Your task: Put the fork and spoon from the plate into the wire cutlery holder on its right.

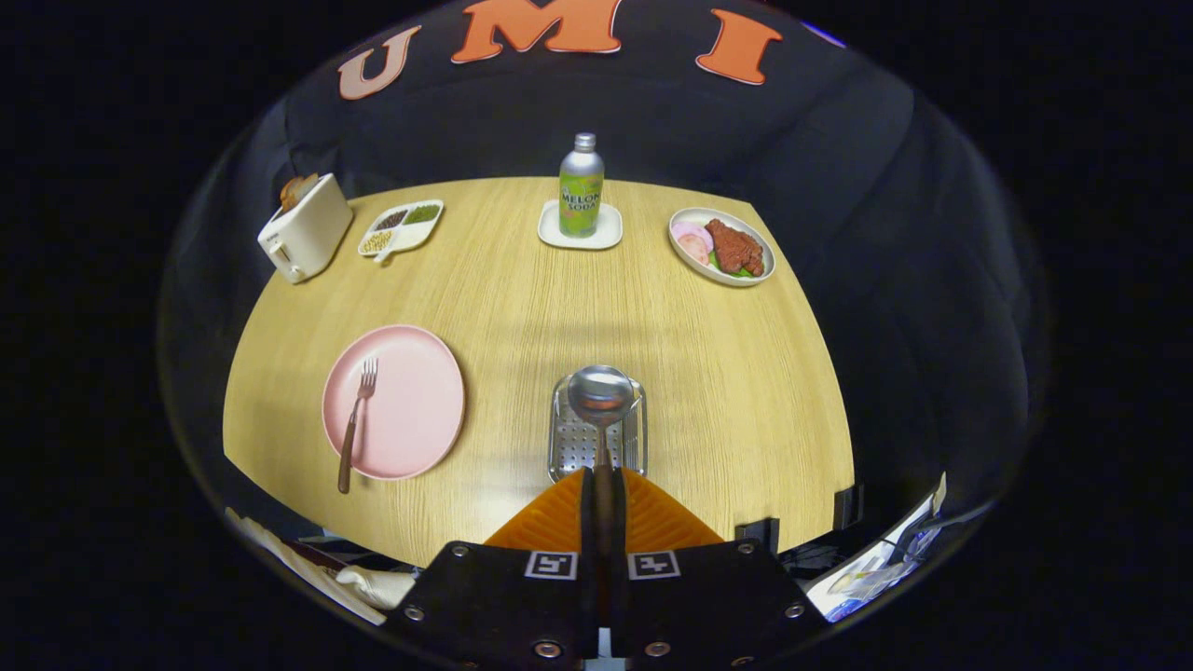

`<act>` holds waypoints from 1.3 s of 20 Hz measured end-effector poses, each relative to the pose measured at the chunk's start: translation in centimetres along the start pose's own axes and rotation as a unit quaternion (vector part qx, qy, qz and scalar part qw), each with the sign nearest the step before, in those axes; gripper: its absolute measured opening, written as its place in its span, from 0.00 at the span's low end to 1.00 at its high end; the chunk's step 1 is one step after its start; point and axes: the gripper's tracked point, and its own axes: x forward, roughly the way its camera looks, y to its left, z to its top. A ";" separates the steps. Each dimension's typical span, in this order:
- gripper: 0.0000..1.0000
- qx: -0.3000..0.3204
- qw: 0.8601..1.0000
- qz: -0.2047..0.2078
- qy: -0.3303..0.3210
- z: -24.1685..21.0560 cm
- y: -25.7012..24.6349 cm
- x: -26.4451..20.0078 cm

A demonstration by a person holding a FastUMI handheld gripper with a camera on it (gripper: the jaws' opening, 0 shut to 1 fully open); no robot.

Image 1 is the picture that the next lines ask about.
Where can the black table clamp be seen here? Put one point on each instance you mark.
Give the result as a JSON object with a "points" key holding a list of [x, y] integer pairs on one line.
{"points": [[846, 508]]}

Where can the white oval food plate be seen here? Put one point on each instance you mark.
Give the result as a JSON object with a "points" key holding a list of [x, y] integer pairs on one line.
{"points": [[685, 261]]}

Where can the toast slice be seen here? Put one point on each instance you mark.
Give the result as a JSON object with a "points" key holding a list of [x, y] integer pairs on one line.
{"points": [[308, 184], [291, 196]]}

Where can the black backdrop cloth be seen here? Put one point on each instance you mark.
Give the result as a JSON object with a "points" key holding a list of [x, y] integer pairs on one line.
{"points": [[652, 121]]}

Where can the pink ham slices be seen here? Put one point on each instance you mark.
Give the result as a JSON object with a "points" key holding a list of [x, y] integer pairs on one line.
{"points": [[692, 244]]}

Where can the white square coaster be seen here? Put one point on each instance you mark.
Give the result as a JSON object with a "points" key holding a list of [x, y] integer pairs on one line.
{"points": [[550, 233]]}

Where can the white divided condiment dish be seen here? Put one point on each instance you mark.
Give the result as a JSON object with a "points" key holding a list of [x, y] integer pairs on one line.
{"points": [[410, 233]]}

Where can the pink round plate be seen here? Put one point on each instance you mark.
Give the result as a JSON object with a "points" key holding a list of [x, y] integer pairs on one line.
{"points": [[410, 410]]}

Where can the red fried meat piece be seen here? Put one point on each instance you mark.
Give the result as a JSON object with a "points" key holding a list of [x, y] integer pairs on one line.
{"points": [[736, 247]]}

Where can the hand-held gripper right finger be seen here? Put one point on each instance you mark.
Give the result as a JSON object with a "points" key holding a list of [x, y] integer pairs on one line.
{"points": [[708, 596]]}

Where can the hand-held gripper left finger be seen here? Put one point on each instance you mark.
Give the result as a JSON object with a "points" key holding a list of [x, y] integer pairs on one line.
{"points": [[494, 596]]}

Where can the green soda bottle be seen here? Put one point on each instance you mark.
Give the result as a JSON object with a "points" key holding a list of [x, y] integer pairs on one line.
{"points": [[581, 196]]}

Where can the white papers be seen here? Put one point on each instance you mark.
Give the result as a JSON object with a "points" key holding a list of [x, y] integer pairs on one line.
{"points": [[867, 568]]}

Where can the cream toaster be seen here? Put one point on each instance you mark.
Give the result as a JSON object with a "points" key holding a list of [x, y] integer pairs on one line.
{"points": [[312, 233]]}

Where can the white cloth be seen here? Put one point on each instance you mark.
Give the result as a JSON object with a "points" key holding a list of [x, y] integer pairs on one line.
{"points": [[373, 587]]}

